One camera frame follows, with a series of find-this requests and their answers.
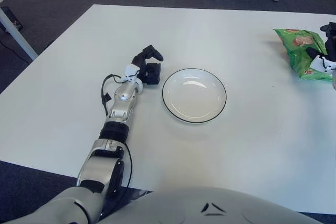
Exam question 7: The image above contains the grey robot torso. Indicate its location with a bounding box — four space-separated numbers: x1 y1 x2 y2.
101 186 323 224

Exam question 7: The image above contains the green potato chips bag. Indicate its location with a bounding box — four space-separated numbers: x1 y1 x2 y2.
272 28 334 82

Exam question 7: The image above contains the black wheeled base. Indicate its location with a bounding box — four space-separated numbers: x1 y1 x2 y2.
0 6 23 32

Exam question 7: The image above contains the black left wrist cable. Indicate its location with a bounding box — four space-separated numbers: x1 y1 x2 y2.
101 73 124 116

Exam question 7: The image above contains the white desk leg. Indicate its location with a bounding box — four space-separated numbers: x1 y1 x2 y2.
0 6 39 61

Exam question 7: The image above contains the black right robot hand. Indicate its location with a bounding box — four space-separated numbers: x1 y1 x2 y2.
306 22 336 63

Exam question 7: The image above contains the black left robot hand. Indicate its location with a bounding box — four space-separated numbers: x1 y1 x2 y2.
132 45 164 86

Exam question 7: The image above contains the black left elbow cable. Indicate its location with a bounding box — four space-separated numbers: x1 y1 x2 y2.
115 145 133 204

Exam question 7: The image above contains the black floor cable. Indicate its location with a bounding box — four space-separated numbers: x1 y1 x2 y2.
0 40 32 65

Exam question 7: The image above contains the white plate with black rim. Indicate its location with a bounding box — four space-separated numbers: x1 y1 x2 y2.
162 68 227 124

